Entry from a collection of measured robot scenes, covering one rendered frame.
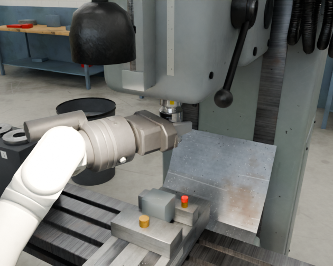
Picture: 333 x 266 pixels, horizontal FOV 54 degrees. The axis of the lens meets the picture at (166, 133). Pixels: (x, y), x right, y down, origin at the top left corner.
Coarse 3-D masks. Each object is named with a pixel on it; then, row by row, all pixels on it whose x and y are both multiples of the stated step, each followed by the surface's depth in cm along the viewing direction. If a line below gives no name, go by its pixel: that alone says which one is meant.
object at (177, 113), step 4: (160, 108) 64; (164, 108) 64; (180, 108) 64; (160, 112) 63; (164, 112) 62; (168, 112) 62; (172, 112) 62; (176, 112) 62; (180, 112) 62; (164, 116) 62; (168, 116) 62; (172, 116) 62; (176, 116) 62
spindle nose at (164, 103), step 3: (159, 99) 62; (162, 99) 61; (159, 102) 62; (162, 102) 61; (165, 102) 61; (168, 102) 61; (174, 102) 61; (177, 102) 61; (180, 102) 62; (162, 105) 62; (165, 105) 61; (168, 105) 61; (171, 105) 61; (174, 105) 61; (177, 105) 61; (180, 105) 62
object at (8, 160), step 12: (0, 132) 93; (12, 132) 93; (0, 144) 89; (12, 144) 88; (24, 144) 89; (36, 144) 91; (0, 156) 90; (12, 156) 87; (24, 156) 87; (0, 168) 92; (12, 168) 89; (0, 180) 94; (0, 192) 96
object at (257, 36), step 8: (264, 0) 65; (272, 0) 69; (264, 8) 66; (272, 8) 71; (256, 16) 62; (264, 16) 67; (256, 24) 63; (264, 24) 68; (248, 32) 62; (256, 32) 64; (264, 32) 70; (248, 40) 62; (256, 40) 65; (264, 40) 72; (248, 48) 63; (256, 48) 65; (264, 48) 73; (240, 56) 64; (248, 56) 64; (256, 56) 68; (240, 64) 65
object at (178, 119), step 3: (162, 117) 63; (165, 117) 62; (177, 117) 62; (180, 117) 63; (168, 120) 62; (171, 120) 62; (174, 120) 62; (177, 120) 63; (180, 120) 63; (180, 138) 65; (180, 141) 65
